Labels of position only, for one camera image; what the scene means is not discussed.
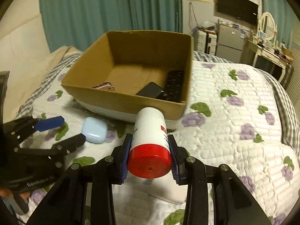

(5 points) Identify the light blue earbud case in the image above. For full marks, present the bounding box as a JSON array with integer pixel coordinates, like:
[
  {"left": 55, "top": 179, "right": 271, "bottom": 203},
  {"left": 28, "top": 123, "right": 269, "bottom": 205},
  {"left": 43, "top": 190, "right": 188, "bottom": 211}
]
[{"left": 81, "top": 117, "right": 108, "bottom": 144}]

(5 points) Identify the beige pillow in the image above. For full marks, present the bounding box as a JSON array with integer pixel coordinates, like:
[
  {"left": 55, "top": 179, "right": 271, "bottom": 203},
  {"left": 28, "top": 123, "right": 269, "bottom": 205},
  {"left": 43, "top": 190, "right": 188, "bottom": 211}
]
[{"left": 39, "top": 46, "right": 83, "bottom": 80}]

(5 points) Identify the brown cardboard box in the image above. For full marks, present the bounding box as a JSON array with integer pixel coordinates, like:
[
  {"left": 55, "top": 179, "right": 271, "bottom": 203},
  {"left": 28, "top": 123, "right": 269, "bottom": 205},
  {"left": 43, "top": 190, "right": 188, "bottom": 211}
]
[{"left": 61, "top": 30, "right": 194, "bottom": 121}]

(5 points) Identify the white padded headboard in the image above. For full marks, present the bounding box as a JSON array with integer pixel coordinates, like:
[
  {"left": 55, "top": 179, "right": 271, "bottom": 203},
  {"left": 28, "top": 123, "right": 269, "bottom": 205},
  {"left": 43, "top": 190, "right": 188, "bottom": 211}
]
[{"left": 0, "top": 13, "right": 51, "bottom": 123}]

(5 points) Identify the white vanity desk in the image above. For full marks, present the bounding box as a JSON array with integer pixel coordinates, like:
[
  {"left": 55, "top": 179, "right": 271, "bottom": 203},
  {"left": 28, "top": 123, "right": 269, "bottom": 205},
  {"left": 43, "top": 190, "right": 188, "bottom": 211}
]
[{"left": 239, "top": 38, "right": 294, "bottom": 81}]

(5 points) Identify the black remote control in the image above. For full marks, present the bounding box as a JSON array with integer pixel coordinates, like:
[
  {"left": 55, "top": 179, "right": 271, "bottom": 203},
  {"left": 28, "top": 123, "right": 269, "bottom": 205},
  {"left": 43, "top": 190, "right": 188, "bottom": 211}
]
[{"left": 162, "top": 70, "right": 185, "bottom": 103}]

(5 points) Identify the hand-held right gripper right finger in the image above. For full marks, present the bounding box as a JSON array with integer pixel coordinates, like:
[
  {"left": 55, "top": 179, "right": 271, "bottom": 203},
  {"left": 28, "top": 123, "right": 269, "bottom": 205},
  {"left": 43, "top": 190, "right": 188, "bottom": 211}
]
[{"left": 167, "top": 134, "right": 271, "bottom": 225}]

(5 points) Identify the white drawer cabinet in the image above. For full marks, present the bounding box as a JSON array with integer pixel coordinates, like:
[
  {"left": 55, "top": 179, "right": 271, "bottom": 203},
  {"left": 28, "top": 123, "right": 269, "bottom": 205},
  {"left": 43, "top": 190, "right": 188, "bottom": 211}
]
[{"left": 194, "top": 29, "right": 217, "bottom": 55}]

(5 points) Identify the silver refrigerator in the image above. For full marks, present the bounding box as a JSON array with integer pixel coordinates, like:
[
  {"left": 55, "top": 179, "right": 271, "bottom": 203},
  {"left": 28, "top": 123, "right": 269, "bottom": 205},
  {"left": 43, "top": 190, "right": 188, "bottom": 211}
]
[{"left": 215, "top": 19, "right": 249, "bottom": 64}]

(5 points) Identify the oval white mirror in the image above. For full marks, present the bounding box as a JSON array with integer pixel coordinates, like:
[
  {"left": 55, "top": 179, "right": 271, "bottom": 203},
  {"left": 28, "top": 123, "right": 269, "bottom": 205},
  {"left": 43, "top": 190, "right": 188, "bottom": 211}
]
[{"left": 259, "top": 12, "right": 277, "bottom": 42}]

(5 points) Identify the black smartphone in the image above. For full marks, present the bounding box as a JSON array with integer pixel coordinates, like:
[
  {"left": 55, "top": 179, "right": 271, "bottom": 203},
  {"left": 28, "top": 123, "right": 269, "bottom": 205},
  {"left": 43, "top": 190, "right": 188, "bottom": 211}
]
[{"left": 136, "top": 82, "right": 164, "bottom": 98}]

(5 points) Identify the white bottle with red cap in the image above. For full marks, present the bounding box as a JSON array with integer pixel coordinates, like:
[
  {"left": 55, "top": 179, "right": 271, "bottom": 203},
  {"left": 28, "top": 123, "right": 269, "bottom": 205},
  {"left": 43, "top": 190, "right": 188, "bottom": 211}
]
[{"left": 127, "top": 107, "right": 171, "bottom": 179}]

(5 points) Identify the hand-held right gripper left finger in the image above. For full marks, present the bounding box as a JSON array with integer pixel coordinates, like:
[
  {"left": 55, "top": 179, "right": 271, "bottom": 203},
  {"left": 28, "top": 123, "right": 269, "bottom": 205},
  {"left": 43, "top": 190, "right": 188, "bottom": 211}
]
[{"left": 27, "top": 133, "right": 133, "bottom": 225}]

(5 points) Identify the black wall television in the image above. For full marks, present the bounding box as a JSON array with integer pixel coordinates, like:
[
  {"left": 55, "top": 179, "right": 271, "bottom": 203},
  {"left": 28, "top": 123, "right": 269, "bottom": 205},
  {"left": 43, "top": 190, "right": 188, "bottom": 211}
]
[{"left": 217, "top": 0, "right": 259, "bottom": 26}]

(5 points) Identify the floral quilt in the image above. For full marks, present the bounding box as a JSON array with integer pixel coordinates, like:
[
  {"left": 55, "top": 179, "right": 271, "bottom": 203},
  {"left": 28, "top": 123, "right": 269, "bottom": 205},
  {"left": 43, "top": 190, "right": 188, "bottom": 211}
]
[{"left": 14, "top": 51, "right": 300, "bottom": 225}]

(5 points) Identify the pink wallet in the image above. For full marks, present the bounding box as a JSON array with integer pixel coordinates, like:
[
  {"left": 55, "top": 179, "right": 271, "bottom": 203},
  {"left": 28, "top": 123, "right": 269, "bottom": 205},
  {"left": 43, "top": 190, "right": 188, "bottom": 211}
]
[{"left": 91, "top": 82, "right": 115, "bottom": 92}]

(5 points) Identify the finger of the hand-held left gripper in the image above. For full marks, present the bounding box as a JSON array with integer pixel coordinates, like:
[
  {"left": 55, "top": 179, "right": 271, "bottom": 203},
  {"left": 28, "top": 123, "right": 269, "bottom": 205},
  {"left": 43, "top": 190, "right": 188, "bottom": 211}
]
[
  {"left": 3, "top": 115, "right": 65, "bottom": 146},
  {"left": 17, "top": 133, "right": 87, "bottom": 167}
]

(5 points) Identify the teal curtain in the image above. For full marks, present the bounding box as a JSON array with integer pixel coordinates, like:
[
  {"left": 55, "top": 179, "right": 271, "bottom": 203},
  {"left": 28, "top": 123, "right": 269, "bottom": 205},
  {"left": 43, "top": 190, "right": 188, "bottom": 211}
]
[
  {"left": 39, "top": 0, "right": 183, "bottom": 55},
  {"left": 260, "top": 0, "right": 300, "bottom": 50}
]

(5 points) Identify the hanging wall cable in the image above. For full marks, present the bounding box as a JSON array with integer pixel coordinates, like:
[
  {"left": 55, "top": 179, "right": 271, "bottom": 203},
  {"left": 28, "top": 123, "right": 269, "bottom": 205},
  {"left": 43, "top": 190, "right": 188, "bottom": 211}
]
[{"left": 188, "top": 2, "right": 198, "bottom": 30}]

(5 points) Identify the white tray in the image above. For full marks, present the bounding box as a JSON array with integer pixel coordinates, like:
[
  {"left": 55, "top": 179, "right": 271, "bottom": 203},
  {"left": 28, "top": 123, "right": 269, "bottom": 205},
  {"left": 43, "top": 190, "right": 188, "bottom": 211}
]
[{"left": 75, "top": 100, "right": 180, "bottom": 132}]

